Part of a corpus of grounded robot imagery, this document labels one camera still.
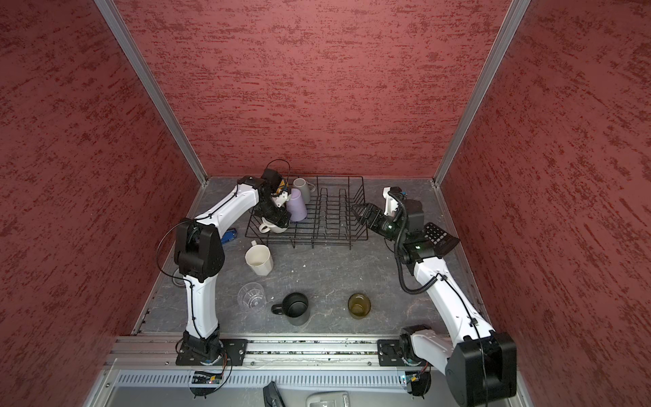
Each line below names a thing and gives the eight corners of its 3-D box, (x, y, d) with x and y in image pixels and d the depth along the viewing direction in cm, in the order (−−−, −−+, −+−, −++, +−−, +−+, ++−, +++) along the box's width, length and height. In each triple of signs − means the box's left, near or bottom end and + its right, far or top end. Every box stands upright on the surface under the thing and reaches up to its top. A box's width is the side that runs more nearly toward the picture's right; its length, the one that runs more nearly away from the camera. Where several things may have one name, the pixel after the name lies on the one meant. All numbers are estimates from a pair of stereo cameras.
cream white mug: (250, 277, 91) (242, 265, 83) (255, 253, 97) (248, 240, 89) (272, 277, 91) (267, 265, 83) (276, 253, 97) (271, 240, 89)
